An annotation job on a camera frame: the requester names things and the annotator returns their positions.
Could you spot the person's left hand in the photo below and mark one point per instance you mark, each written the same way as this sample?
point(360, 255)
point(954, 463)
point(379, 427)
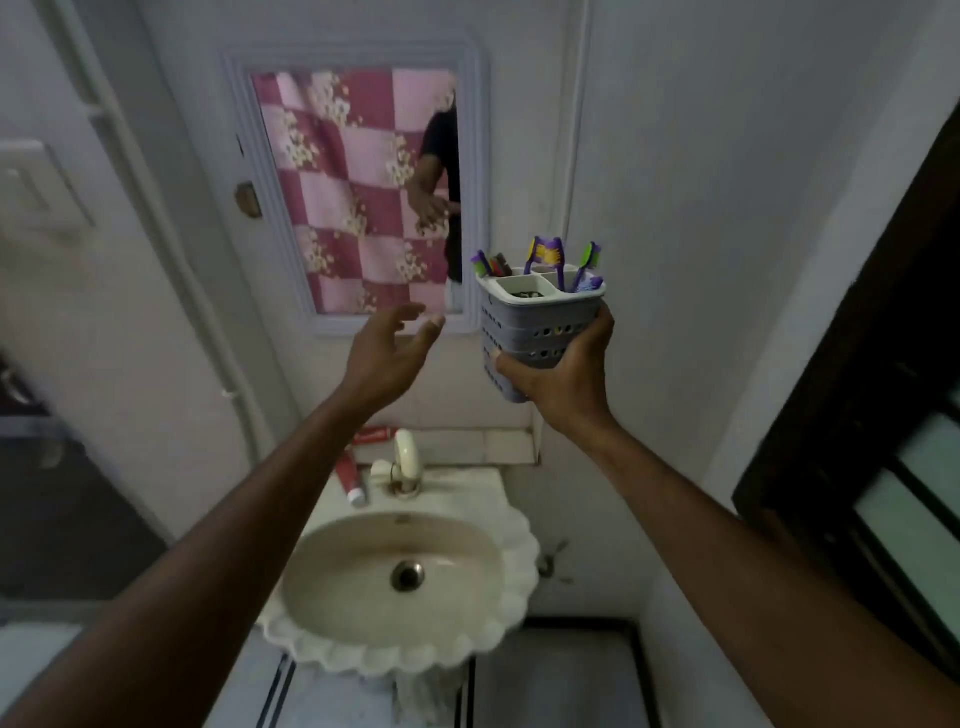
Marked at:
point(382, 360)

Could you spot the person's right hand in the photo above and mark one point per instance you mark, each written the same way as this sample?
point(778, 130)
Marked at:
point(566, 382)

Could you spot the person's right thumb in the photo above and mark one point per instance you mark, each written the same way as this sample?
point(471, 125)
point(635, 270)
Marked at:
point(521, 367)

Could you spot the person's left thumb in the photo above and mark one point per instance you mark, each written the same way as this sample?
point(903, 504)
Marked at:
point(426, 343)

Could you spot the grey perforated toothbrush holder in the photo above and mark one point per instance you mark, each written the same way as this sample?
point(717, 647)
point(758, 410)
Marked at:
point(529, 334)

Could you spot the person's right forearm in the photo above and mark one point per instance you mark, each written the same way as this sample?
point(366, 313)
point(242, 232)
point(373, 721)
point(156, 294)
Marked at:
point(757, 585)

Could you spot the person's left forearm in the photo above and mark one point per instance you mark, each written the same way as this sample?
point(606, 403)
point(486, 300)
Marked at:
point(172, 577)

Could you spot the green purple toothbrush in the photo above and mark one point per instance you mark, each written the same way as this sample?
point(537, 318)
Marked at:
point(482, 264)
point(586, 264)

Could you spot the red toothbrush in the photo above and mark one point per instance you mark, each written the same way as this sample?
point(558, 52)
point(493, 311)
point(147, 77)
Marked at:
point(501, 265)

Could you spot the purple yellow toothbrush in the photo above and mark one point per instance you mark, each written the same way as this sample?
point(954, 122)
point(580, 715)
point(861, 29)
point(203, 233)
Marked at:
point(549, 255)

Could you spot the cream plastic tap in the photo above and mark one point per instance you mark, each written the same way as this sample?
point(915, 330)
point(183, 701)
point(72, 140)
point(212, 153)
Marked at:
point(405, 465)

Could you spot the red white toothpaste tube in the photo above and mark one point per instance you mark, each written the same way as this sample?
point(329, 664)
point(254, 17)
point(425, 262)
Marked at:
point(349, 480)

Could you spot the cream scalloped wash basin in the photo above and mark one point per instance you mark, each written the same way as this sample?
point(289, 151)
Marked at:
point(405, 570)

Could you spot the metal basin drain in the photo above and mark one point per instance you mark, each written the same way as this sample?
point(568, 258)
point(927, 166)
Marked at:
point(407, 576)

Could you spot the white vertical conduit pipe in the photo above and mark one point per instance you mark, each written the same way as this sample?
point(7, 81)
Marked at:
point(574, 112)

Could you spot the white framed wall mirror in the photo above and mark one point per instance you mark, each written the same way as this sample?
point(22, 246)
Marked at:
point(356, 187)

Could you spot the brown wall hook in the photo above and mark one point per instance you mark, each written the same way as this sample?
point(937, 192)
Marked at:
point(248, 200)

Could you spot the white wall pipe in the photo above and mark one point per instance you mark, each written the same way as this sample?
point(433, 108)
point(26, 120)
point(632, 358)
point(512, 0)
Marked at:
point(161, 225)

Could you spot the dark wooden window frame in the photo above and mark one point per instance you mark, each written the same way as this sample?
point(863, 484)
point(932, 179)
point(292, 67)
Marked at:
point(862, 420)

